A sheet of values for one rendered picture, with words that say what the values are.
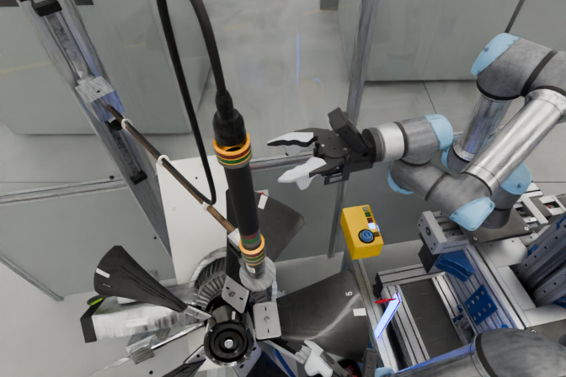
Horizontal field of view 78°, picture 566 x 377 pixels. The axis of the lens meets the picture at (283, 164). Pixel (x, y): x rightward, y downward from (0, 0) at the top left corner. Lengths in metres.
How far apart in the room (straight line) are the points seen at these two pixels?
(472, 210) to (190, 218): 0.75
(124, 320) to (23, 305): 1.70
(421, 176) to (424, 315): 1.40
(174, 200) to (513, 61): 0.96
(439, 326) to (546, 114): 1.42
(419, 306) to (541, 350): 1.37
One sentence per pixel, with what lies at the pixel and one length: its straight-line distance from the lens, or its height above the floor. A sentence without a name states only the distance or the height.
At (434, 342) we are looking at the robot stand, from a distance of 2.08.
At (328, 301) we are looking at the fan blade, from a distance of 0.99.
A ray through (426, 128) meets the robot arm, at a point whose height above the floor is 1.65.
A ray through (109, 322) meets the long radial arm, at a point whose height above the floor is 1.13.
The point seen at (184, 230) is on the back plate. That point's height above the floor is 1.20.
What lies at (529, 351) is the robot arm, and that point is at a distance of 0.78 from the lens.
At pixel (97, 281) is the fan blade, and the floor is 1.31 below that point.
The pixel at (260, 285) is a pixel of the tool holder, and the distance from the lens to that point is 0.69.
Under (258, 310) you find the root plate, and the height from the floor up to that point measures 1.19.
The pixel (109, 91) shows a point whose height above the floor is 1.59.
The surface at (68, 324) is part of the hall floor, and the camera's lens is 2.58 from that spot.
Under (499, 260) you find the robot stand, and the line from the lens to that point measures 1.48.
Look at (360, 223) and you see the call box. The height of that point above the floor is 1.07.
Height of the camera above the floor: 2.11
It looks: 48 degrees down
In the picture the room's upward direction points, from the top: 3 degrees counter-clockwise
